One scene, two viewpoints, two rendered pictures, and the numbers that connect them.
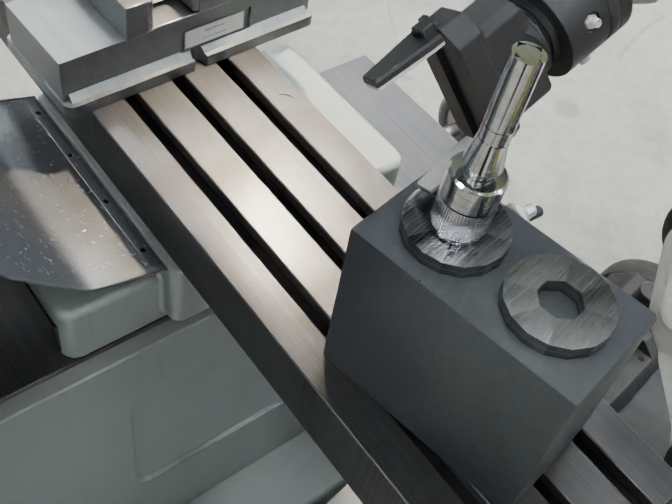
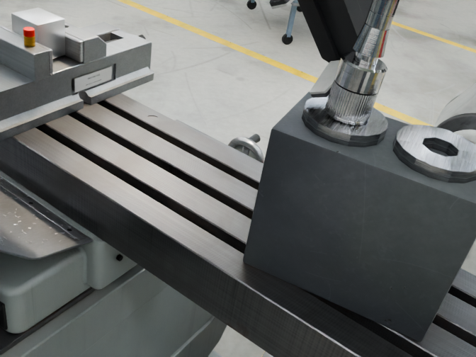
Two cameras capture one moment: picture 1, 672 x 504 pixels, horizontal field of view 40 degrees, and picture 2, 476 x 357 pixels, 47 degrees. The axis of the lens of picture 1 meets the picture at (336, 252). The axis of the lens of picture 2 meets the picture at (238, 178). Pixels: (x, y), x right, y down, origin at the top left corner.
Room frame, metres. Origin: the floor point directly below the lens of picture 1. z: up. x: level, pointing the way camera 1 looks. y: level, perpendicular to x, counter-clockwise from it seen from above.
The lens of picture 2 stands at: (0.01, 0.13, 1.39)
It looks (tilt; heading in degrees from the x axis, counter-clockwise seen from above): 34 degrees down; 346
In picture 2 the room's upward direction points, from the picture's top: 11 degrees clockwise
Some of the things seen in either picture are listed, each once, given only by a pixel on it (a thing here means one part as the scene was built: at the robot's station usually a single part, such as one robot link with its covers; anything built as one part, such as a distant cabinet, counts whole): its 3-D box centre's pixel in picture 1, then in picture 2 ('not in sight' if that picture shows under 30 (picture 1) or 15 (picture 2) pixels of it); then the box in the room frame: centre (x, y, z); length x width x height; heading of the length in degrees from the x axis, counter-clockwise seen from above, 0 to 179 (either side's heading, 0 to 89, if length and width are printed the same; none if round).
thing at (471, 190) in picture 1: (477, 175); (363, 65); (0.50, -0.09, 1.20); 0.05 x 0.05 x 0.01
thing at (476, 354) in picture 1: (476, 332); (364, 206); (0.47, -0.13, 1.04); 0.22 x 0.12 x 0.20; 56
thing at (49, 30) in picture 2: not in sight; (39, 34); (0.88, 0.28, 1.05); 0.06 x 0.05 x 0.06; 48
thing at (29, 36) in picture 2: not in sight; (29, 37); (0.82, 0.28, 1.06); 0.02 x 0.02 x 0.03
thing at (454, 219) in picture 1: (466, 202); (353, 92); (0.50, -0.09, 1.17); 0.05 x 0.05 x 0.05
